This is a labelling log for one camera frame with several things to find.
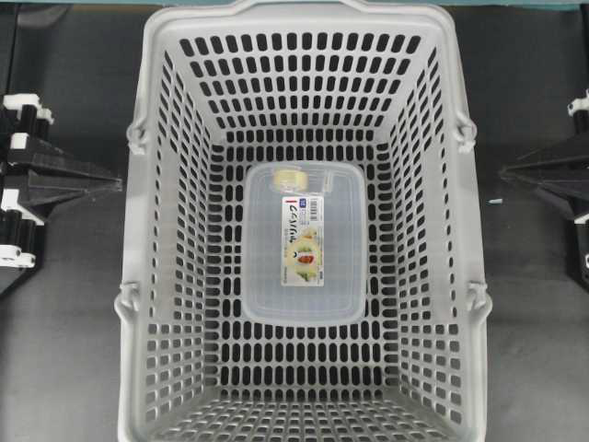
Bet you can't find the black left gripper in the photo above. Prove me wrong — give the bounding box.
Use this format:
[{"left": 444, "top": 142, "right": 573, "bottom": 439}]
[{"left": 1, "top": 94, "right": 122, "bottom": 273}]

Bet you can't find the clear plastic food container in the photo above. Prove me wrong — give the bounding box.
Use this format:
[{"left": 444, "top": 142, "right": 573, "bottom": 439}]
[{"left": 241, "top": 161, "right": 368, "bottom": 327}]

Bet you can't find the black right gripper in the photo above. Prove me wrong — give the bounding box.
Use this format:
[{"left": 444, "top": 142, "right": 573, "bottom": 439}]
[{"left": 500, "top": 91, "right": 588, "bottom": 282}]

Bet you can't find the grey plastic shopping basket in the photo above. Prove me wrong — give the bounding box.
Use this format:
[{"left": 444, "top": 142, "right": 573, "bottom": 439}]
[{"left": 115, "top": 1, "right": 492, "bottom": 441}]

